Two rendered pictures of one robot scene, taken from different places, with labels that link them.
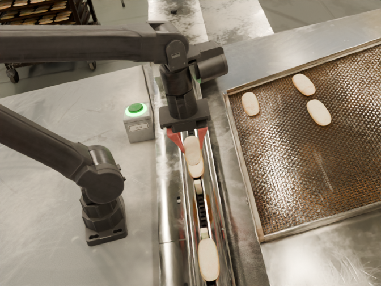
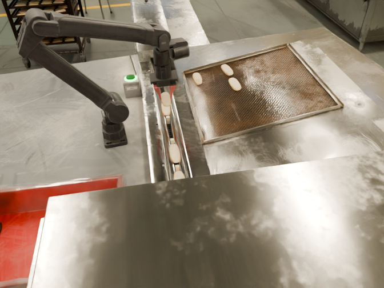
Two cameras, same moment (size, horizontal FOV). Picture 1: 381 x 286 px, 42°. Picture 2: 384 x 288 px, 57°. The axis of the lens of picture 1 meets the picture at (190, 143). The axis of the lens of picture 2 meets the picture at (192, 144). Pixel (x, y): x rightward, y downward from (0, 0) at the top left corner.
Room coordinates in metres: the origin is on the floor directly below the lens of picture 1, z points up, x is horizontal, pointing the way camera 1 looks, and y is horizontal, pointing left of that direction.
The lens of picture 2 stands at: (-0.31, 0.12, 1.67)
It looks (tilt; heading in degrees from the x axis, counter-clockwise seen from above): 40 degrees down; 349
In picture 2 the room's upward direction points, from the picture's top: 2 degrees counter-clockwise
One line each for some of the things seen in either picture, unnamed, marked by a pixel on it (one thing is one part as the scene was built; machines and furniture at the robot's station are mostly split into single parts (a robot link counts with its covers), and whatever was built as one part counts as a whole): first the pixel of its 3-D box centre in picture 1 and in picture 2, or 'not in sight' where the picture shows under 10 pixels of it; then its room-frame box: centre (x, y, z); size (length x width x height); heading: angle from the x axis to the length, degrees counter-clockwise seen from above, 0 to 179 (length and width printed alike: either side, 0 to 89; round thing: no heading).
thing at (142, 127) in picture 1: (142, 127); (132, 88); (1.09, 0.12, 0.84); 0.08 x 0.08 x 0.11; 87
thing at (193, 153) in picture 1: (192, 148); (166, 98); (0.85, 0.00, 0.93); 0.10 x 0.04 x 0.01; 177
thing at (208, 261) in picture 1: (208, 257); (174, 152); (0.61, 0.01, 0.86); 0.10 x 0.04 x 0.01; 177
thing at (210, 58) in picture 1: (191, 54); (170, 44); (0.86, -0.04, 1.14); 0.11 x 0.09 x 0.12; 104
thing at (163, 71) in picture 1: (178, 76); (163, 55); (0.85, 0.00, 1.10); 0.07 x 0.06 x 0.07; 104
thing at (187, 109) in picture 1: (182, 103); (163, 71); (0.85, 0.00, 1.04); 0.10 x 0.07 x 0.07; 87
